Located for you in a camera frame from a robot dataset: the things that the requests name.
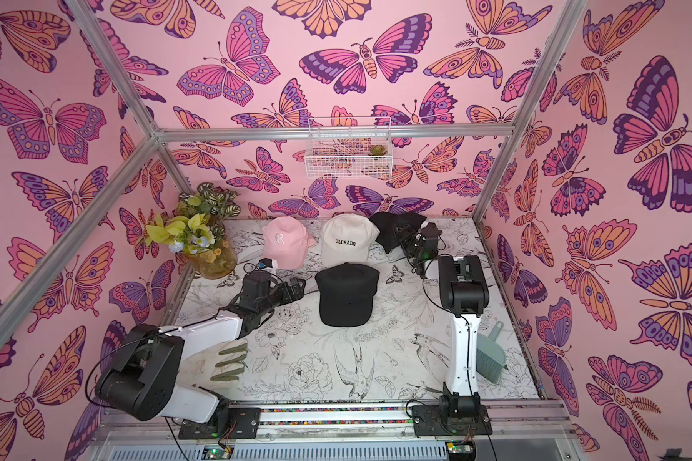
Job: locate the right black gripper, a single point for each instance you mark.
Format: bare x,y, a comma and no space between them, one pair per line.
413,247

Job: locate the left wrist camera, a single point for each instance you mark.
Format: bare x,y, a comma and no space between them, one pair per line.
266,264

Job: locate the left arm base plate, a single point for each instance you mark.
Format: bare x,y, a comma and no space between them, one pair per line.
232,423

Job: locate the black cap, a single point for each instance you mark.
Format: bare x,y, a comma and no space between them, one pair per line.
390,225
347,294

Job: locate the white wire basket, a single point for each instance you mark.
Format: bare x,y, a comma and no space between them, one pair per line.
338,147

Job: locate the amber vase with flowers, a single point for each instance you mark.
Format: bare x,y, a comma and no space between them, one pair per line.
197,230

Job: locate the aluminium front rail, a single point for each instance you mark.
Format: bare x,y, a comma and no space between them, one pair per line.
530,419

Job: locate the black cap back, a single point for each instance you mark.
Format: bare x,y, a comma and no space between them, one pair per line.
390,225

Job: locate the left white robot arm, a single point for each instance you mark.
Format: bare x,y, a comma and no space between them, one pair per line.
142,378

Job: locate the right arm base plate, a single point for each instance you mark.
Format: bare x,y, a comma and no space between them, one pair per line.
454,415

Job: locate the white Colorado cap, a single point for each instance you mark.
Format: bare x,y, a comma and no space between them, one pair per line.
347,238

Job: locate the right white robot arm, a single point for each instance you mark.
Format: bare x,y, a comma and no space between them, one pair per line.
463,293

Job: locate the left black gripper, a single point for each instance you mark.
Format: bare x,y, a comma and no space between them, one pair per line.
297,293

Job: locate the pink cap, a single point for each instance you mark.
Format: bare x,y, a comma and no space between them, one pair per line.
287,242

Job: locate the small green succulent plant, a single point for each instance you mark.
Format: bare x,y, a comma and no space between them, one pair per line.
378,150

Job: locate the green dustpan brush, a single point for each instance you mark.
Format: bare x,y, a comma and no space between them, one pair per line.
491,357

